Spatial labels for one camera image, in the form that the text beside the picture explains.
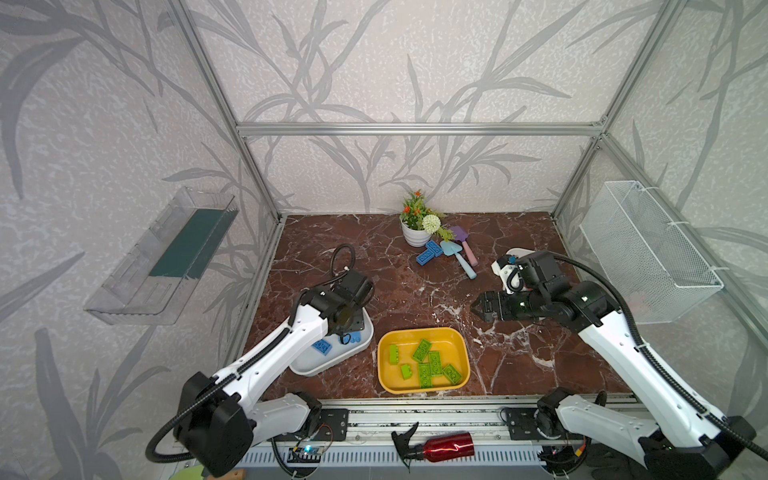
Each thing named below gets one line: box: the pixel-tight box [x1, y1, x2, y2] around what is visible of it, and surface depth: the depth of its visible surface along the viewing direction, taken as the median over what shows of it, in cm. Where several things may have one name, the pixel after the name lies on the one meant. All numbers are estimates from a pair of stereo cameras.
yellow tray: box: [377, 327, 471, 394], surface depth 84 cm
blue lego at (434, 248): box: [425, 240, 443, 257], surface depth 110 cm
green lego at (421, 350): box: [412, 338, 432, 363], surface depth 86 cm
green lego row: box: [390, 344, 412, 380], surface depth 84 cm
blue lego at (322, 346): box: [311, 339, 332, 355], surface depth 86 cm
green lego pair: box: [418, 351, 443, 389], surface depth 84 cm
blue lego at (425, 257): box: [416, 249, 435, 266], surface depth 107 cm
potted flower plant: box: [400, 189, 455, 248], surface depth 104 cm
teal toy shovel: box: [440, 240, 477, 280], surface depth 110 cm
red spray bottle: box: [391, 422, 475, 473], surface depth 69 cm
